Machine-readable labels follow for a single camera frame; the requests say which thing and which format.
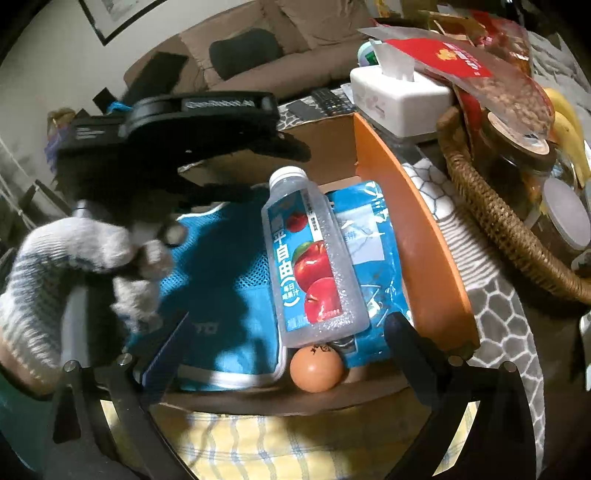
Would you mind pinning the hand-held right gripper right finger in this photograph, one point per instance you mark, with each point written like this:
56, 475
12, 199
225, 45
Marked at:
408, 353

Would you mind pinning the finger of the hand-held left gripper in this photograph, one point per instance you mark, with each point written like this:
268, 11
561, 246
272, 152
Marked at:
288, 146
221, 193

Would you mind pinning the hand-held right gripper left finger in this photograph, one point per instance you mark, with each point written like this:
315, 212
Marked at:
167, 356

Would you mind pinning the cardboard box with orange flap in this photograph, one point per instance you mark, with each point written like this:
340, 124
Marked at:
415, 258

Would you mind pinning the blue packet with white label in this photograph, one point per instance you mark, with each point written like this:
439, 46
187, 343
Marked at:
374, 258

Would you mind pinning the apple juice bottle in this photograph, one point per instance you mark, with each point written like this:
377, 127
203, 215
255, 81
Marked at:
314, 258

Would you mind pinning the person's left forearm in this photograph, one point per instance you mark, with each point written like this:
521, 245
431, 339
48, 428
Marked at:
23, 378

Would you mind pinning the person's left hand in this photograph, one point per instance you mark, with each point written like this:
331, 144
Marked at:
51, 258

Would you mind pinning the black cloth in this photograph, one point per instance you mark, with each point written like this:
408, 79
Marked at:
157, 74

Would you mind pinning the black remote control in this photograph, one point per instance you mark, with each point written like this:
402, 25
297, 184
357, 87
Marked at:
330, 100

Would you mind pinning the yellowish plastic bag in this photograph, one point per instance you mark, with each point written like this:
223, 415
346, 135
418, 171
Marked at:
61, 119

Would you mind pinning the brown egg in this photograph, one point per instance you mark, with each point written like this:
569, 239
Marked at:
316, 369

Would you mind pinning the brown sofa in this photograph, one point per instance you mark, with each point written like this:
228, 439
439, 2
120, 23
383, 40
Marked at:
295, 50

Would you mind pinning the purple packets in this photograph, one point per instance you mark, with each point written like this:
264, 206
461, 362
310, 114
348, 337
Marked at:
51, 147

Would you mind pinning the black cushion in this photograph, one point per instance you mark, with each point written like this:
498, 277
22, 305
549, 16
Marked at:
244, 53

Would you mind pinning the white tissue box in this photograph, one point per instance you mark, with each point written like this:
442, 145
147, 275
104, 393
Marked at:
401, 104

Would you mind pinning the green white bottle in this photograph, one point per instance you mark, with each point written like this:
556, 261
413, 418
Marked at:
368, 54

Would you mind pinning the yellow checked tablecloth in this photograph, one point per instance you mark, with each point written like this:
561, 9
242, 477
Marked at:
258, 447

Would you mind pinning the wicker basket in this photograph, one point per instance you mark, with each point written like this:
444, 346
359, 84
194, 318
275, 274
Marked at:
489, 207

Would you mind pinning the red clear snack bag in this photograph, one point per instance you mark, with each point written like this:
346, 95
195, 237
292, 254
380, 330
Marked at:
480, 74

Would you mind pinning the glass jar grey lid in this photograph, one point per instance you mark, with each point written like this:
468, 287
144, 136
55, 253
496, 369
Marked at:
565, 217

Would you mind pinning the orange snack bags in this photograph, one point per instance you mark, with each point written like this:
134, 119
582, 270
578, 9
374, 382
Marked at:
461, 23

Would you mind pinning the glass jar brown lid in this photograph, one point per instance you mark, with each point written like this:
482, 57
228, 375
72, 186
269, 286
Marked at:
517, 157

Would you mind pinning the yellow bananas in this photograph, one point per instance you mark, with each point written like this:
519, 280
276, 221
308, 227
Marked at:
570, 129

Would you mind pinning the framed wall picture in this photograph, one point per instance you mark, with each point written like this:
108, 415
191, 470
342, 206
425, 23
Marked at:
117, 18

